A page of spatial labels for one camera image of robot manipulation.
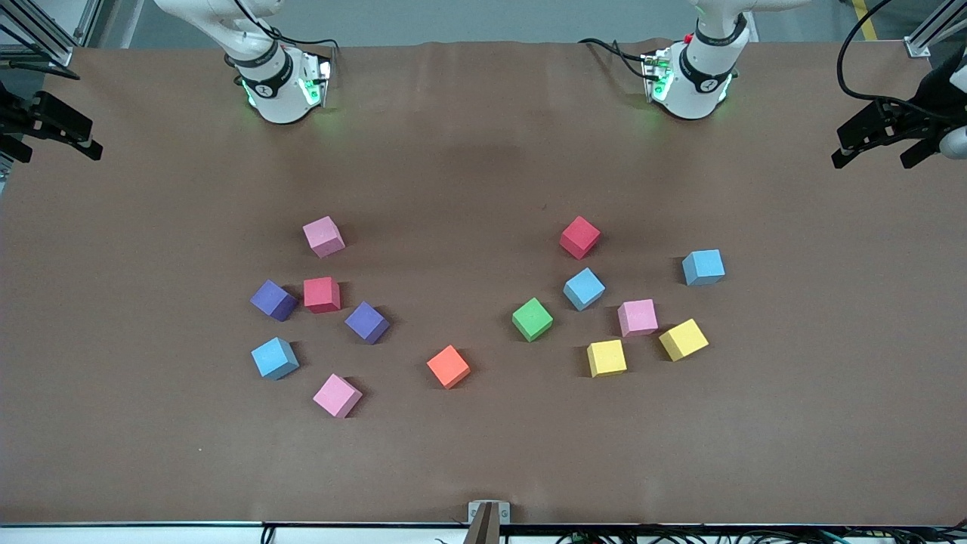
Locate purple foam cube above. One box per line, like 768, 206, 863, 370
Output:
250, 279, 298, 323
344, 300, 391, 345

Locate aluminium frame post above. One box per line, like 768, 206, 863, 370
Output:
0, 0, 103, 67
904, 0, 967, 59

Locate pink foam cube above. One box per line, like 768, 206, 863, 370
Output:
617, 298, 660, 338
312, 372, 364, 419
302, 215, 347, 259

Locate orange foam cube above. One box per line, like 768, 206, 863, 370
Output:
426, 345, 471, 391

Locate green foam cube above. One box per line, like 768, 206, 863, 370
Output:
511, 296, 555, 343

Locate blue foam cube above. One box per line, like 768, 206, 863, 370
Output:
681, 249, 726, 287
251, 336, 301, 381
563, 267, 607, 312

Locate black right base cable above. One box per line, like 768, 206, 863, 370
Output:
268, 29, 341, 52

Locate tangled black cables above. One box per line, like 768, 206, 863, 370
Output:
555, 527, 967, 544

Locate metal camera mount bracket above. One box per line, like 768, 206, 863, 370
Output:
467, 499, 511, 544

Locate black left base cable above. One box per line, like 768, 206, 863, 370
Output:
579, 36, 652, 82

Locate white table edge rail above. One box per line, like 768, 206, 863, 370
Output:
0, 521, 967, 544

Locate table cover sheet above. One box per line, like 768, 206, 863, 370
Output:
0, 39, 967, 526

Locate red foam cube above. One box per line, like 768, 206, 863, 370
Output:
303, 276, 342, 314
559, 215, 602, 260

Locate black base cable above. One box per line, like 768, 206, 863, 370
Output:
268, 29, 341, 52
579, 36, 652, 82

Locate yellow foam cube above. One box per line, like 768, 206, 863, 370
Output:
586, 338, 629, 379
658, 317, 710, 363

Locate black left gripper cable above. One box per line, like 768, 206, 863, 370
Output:
836, 0, 915, 107

